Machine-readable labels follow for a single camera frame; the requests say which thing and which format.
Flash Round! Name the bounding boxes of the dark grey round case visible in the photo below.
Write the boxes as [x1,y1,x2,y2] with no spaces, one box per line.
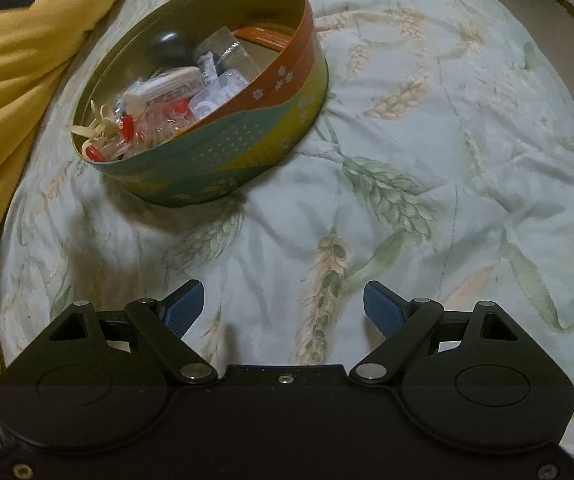
[147,30,185,68]

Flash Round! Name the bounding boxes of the cream plastic item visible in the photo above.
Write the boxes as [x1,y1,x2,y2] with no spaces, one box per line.
[72,100,120,142]

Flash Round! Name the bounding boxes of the orange box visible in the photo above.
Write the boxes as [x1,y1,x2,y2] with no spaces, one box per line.
[232,25,300,56]

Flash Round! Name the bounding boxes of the yellow blanket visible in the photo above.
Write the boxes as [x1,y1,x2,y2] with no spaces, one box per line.
[0,0,130,411]

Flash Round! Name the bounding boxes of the round metal tin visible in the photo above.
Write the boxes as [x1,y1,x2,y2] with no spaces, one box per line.
[71,0,330,208]

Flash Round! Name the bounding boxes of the floral bed quilt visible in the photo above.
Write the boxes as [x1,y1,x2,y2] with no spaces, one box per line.
[0,0,574,466]

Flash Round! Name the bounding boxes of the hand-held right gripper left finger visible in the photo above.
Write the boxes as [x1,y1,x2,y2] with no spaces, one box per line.
[49,280,218,386]

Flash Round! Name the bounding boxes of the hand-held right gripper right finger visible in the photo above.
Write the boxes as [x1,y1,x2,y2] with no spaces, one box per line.
[349,280,522,386]

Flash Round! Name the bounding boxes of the clear blister pack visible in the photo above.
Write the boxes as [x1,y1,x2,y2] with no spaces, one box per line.
[189,72,248,121]

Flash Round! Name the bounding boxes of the clear plastic bag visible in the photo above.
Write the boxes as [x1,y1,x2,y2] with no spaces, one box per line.
[194,27,260,86]

